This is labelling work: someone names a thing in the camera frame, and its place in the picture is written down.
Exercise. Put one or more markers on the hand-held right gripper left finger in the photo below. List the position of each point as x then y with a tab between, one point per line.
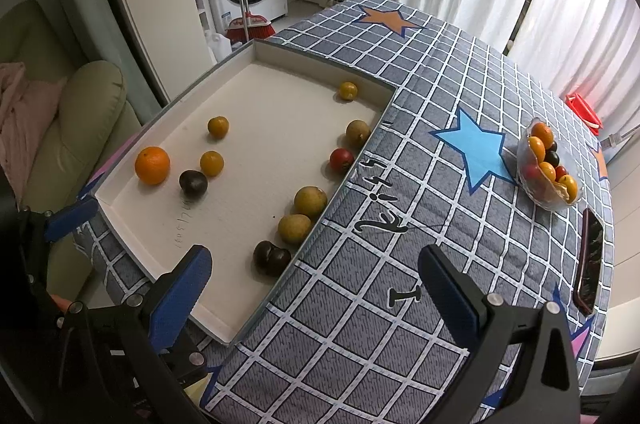
182	291

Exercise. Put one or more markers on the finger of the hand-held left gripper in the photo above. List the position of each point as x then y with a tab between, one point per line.
70	219

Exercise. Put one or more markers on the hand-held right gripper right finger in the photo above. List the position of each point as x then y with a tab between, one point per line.
450	299

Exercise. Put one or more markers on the dark purple plum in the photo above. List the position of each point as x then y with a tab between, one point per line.
271	258
193	183
552	158

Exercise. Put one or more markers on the large orange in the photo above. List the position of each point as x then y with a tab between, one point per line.
152	165

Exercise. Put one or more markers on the brownish yellow round fruit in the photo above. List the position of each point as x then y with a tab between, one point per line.
310	202
295	228
358	133

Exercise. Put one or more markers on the small orange mandarin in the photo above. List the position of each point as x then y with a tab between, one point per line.
568	187
547	171
211	163
541	134
218	127
536	149

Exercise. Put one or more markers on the clear glass bowl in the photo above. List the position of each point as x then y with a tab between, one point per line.
545	199

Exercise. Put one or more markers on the small red fruit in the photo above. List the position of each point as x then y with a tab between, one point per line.
530	171
561	173
342	159

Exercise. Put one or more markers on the white shallow tray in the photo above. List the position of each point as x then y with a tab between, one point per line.
260	114

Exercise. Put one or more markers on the small yellow fruit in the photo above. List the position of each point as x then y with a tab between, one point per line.
348	90

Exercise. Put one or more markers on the pink cloth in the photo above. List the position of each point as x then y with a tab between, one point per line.
25	114

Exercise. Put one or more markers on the black smartphone red case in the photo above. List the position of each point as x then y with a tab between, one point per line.
590	264

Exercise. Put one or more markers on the white plastic jug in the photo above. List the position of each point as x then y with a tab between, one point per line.
220	46

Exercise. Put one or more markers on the red plastic bucket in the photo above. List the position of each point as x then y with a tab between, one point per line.
582	109

